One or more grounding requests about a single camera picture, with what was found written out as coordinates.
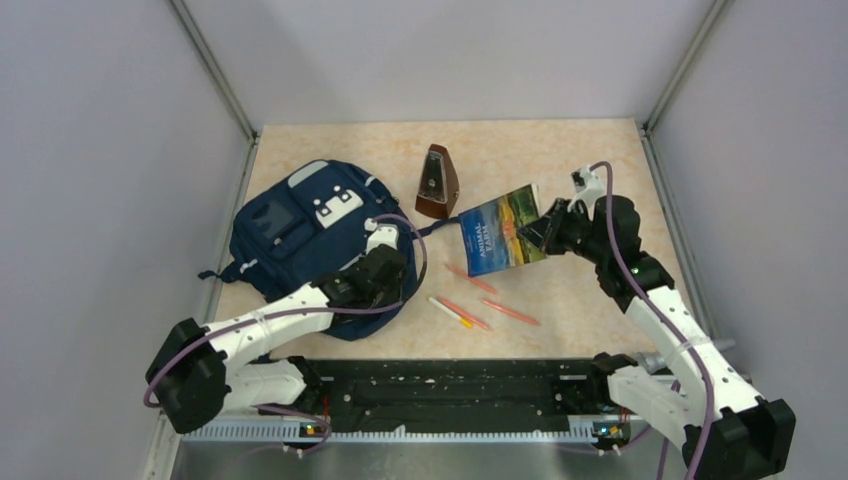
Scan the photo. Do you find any navy blue student backpack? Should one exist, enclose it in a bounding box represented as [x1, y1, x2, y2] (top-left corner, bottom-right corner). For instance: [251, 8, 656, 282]
[198, 159, 427, 302]

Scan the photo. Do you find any blue green landscape book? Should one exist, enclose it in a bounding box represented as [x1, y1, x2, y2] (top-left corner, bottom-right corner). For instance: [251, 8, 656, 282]
[458, 183, 547, 277]

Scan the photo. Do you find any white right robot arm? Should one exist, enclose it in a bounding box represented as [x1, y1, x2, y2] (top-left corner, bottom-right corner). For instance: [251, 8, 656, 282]
[518, 195, 796, 479]

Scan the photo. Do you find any grey metal tube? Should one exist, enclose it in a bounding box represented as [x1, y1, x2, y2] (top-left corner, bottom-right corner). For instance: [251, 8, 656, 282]
[635, 339, 737, 371]

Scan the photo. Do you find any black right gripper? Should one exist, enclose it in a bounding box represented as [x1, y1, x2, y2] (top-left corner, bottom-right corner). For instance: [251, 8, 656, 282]
[519, 197, 610, 264]

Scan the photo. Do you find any brown wooden metronome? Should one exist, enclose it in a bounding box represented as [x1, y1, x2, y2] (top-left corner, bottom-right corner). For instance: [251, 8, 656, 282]
[415, 144, 460, 220]

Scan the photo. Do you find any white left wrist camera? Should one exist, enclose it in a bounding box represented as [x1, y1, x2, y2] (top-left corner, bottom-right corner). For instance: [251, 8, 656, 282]
[363, 218, 400, 255]

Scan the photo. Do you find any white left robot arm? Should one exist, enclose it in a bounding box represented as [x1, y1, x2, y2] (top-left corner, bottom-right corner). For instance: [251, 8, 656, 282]
[143, 245, 407, 434]

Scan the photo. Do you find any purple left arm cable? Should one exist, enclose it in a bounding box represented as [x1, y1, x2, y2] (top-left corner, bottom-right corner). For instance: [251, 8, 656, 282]
[142, 213, 429, 458]

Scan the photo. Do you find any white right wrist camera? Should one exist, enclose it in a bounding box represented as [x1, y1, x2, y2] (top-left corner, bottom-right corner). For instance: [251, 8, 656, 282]
[568, 166, 606, 212]

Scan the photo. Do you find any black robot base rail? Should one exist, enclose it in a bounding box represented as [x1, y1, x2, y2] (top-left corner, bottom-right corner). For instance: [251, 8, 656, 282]
[290, 356, 640, 448]

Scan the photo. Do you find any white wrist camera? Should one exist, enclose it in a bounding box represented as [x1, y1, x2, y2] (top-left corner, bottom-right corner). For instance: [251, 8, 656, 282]
[363, 218, 400, 255]
[568, 166, 606, 212]

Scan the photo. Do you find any pink pen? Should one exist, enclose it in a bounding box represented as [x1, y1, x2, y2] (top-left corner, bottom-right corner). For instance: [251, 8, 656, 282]
[436, 297, 492, 331]
[480, 299, 540, 326]
[444, 263, 498, 295]

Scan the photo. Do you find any white yellow-tipped pen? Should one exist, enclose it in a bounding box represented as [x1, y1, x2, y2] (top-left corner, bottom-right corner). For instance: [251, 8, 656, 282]
[427, 297, 473, 329]

